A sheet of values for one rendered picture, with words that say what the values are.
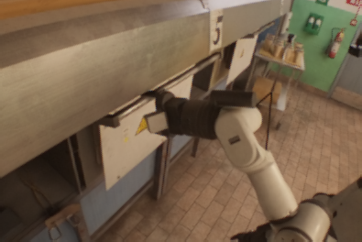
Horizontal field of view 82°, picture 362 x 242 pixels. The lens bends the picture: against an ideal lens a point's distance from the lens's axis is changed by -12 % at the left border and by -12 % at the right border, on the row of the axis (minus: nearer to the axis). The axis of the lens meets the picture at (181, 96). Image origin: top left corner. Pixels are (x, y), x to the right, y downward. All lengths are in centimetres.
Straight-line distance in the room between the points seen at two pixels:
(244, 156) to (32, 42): 40
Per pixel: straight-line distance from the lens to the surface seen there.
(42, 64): 38
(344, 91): 480
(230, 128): 46
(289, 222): 52
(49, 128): 41
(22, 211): 118
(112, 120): 63
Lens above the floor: 179
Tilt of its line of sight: 32 degrees down
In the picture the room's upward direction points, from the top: 9 degrees clockwise
